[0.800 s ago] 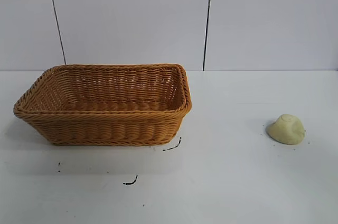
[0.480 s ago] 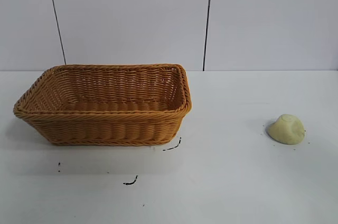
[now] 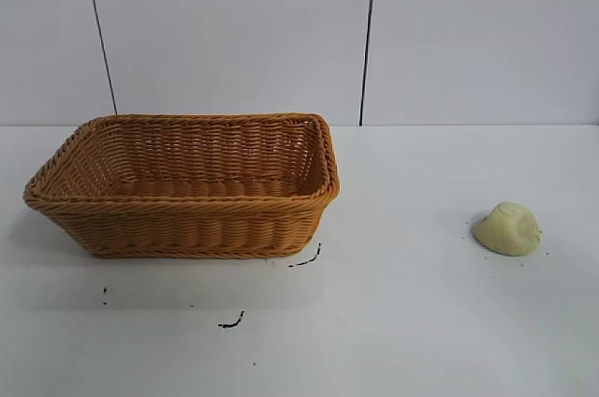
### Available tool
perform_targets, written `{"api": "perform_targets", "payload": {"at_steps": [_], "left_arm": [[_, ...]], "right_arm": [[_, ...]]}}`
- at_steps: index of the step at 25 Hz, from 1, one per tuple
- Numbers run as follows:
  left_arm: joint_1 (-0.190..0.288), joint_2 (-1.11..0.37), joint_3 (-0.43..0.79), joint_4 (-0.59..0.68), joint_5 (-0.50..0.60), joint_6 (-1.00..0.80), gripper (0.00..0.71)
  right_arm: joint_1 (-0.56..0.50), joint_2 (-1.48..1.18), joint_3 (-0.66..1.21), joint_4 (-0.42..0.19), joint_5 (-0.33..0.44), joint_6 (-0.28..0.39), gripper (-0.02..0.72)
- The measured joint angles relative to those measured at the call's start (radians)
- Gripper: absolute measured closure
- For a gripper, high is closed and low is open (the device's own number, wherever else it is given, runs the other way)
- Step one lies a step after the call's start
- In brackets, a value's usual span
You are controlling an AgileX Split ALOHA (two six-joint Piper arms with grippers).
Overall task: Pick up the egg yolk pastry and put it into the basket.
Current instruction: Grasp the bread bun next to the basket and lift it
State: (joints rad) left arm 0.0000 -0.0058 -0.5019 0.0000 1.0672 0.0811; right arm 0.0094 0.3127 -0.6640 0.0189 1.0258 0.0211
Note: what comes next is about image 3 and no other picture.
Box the pale yellow egg yolk pastry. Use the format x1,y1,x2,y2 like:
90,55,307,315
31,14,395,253
471,200,544,258

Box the brown woven wicker basket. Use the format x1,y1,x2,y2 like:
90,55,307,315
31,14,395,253
22,110,342,260

